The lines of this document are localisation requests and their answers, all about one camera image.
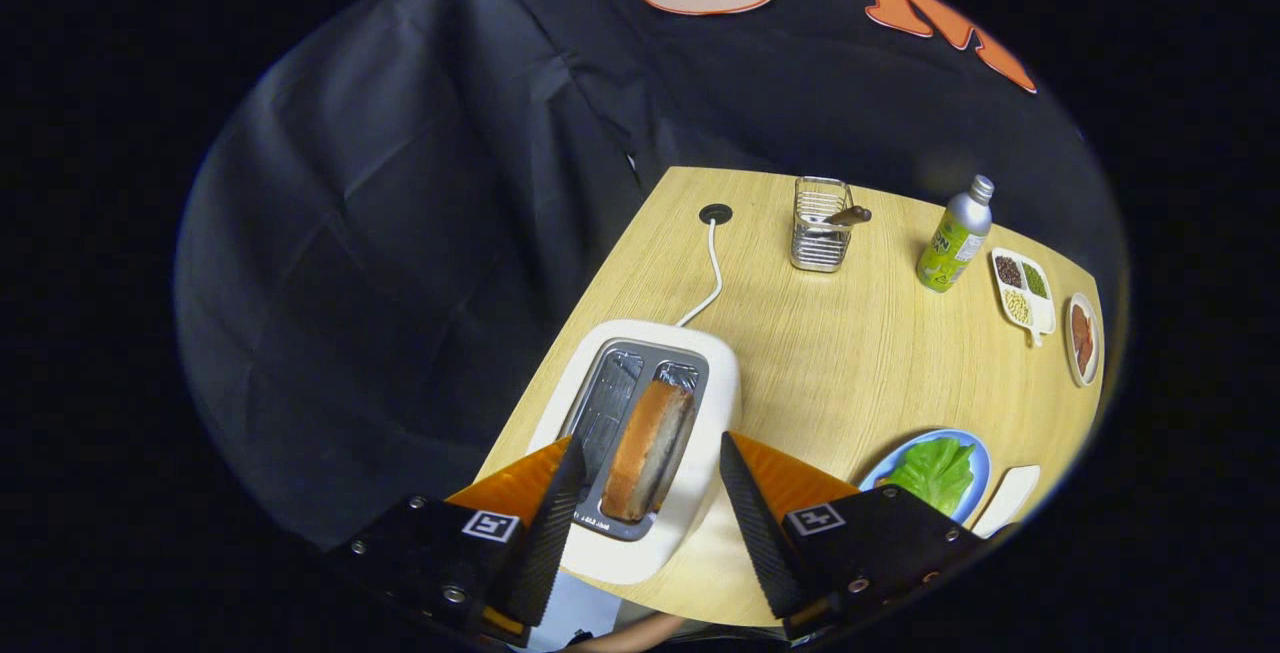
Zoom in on white toaster power cable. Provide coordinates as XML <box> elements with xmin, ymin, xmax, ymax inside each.
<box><xmin>675</xmin><ymin>218</ymin><xmax>724</xmax><ymax>329</ymax></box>

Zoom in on white divided dish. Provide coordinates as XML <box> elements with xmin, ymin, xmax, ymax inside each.
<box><xmin>990</xmin><ymin>247</ymin><xmax>1057</xmax><ymax>347</ymax></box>

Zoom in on black backdrop cloth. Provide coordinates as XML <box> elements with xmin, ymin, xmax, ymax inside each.
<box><xmin>175</xmin><ymin>0</ymin><xmax>1131</xmax><ymax>554</ymax></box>

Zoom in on green lettuce leaf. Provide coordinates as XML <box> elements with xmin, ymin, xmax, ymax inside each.
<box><xmin>880</xmin><ymin>437</ymin><xmax>977</xmax><ymax>517</ymax></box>

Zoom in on toasted bread slice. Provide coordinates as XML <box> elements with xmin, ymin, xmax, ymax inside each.
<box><xmin>601</xmin><ymin>379</ymin><xmax>695</xmax><ymax>522</ymax></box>

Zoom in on white toaster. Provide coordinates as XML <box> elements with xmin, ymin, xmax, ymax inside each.
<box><xmin>527</xmin><ymin>320</ymin><xmax>743</xmax><ymax>586</ymax></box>

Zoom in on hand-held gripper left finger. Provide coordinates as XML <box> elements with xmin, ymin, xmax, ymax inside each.
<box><xmin>350</xmin><ymin>436</ymin><xmax>588</xmax><ymax>649</ymax></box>

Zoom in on green drink bottle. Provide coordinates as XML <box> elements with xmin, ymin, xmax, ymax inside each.
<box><xmin>916</xmin><ymin>174</ymin><xmax>996</xmax><ymax>294</ymax></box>

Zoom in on white rectangular plate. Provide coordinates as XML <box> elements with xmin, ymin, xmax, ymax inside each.
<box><xmin>972</xmin><ymin>465</ymin><xmax>1042</xmax><ymax>540</ymax></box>

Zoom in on metal wire basket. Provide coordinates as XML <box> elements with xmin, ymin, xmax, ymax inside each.
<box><xmin>790</xmin><ymin>176</ymin><xmax>856</xmax><ymax>274</ymax></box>

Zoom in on blue plate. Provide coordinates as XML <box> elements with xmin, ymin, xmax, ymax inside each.
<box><xmin>858</xmin><ymin>429</ymin><xmax>992</xmax><ymax>526</ymax></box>

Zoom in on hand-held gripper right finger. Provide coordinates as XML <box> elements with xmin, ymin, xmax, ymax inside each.
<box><xmin>719</xmin><ymin>431</ymin><xmax>986</xmax><ymax>639</ymax></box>

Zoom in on white round plate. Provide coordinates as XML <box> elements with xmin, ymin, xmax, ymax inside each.
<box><xmin>1064</xmin><ymin>292</ymin><xmax>1102</xmax><ymax>388</ymax></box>

